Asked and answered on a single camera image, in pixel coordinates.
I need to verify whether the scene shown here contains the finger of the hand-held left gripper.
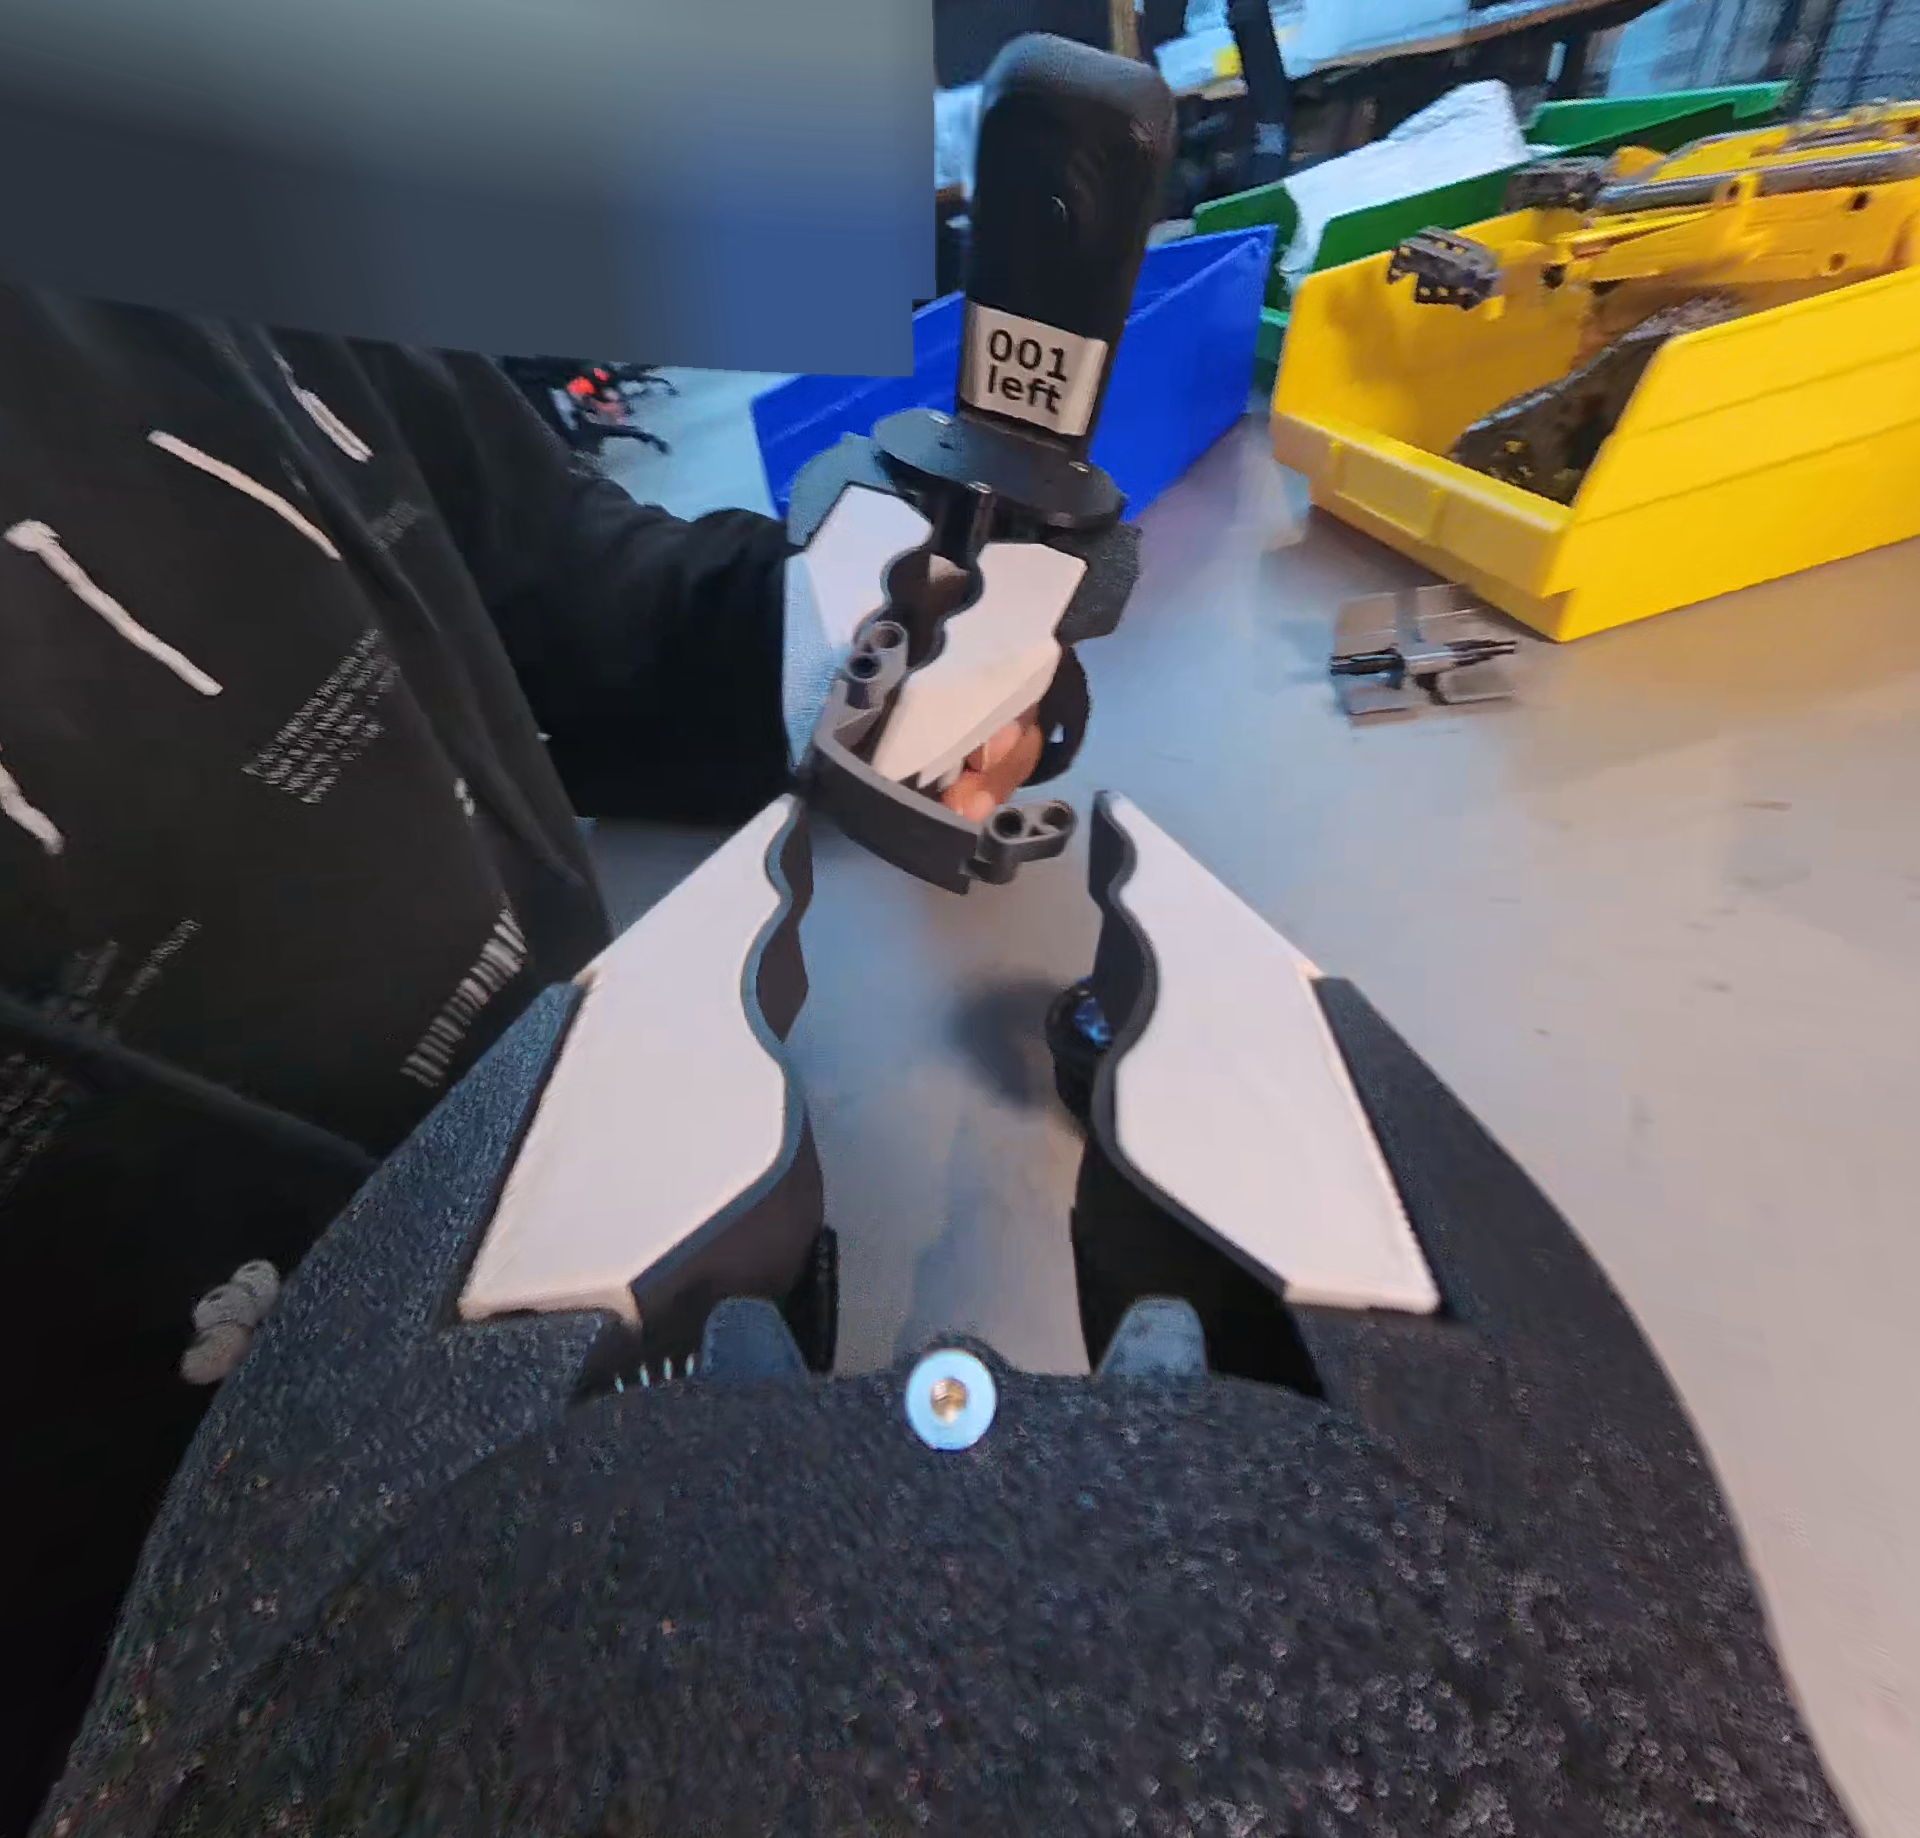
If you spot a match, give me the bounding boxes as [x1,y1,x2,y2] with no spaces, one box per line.
[781,485,948,763]
[871,541,1090,790]

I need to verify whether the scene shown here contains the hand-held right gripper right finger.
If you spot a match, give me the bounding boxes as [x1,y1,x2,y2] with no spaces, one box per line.
[1087,792,1443,1316]

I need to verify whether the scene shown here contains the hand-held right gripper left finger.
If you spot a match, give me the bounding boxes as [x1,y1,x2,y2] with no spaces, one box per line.
[456,796,823,1322]

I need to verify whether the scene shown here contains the grey toy joint assembly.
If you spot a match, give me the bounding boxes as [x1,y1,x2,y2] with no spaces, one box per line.
[1046,980,1118,1120]

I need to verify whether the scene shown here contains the grey angled toy frame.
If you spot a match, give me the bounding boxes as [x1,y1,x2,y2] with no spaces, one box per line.
[802,619,1083,896]

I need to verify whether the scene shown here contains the grey desk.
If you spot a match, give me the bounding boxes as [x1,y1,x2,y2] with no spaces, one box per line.
[585,368,1920,1838]

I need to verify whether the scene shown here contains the person's left hand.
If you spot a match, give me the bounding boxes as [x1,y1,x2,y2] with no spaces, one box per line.
[930,719,1048,823]

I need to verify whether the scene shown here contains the blue plastic bin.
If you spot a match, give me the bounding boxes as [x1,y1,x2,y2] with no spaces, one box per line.
[750,226,1277,520]

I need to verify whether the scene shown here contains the black office chair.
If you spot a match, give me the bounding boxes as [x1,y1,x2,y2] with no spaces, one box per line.
[502,357,680,460]

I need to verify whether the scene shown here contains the white bubble wrap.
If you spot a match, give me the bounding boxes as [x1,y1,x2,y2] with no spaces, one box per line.
[1281,80,1533,273]

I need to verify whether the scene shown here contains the green plastic bin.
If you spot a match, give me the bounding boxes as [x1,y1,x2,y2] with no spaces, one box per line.
[1192,84,1793,355]

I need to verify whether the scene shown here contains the yellow toy tracked robot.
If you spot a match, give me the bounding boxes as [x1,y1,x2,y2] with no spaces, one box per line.
[1386,106,1920,505]

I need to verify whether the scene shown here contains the yellow plastic bin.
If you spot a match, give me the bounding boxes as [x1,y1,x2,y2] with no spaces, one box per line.
[1273,203,1920,642]

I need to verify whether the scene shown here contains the small grey bracket assembly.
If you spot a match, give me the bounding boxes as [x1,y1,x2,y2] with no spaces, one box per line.
[1327,586,1520,722]

